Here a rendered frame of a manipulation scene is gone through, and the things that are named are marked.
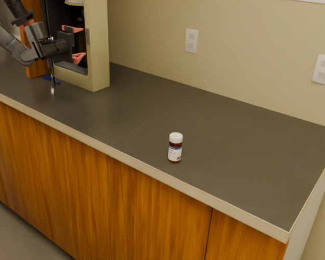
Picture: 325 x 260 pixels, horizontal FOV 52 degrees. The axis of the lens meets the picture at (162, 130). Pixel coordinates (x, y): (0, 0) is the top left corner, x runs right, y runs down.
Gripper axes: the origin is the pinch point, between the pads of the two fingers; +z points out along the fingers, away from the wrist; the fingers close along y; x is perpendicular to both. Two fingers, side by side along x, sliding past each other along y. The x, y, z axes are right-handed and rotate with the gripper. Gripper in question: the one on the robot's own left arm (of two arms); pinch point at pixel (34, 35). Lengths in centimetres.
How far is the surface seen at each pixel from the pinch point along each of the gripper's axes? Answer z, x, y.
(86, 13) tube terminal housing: 1.0, 3.9, -24.1
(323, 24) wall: 34, 51, -100
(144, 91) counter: 44, 9, -31
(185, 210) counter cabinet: 54, 79, -19
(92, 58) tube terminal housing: 19.0, 4.3, -16.6
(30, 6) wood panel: -7.9, -24.1, -3.1
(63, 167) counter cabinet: 49, 26, 18
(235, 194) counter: 46, 90, -34
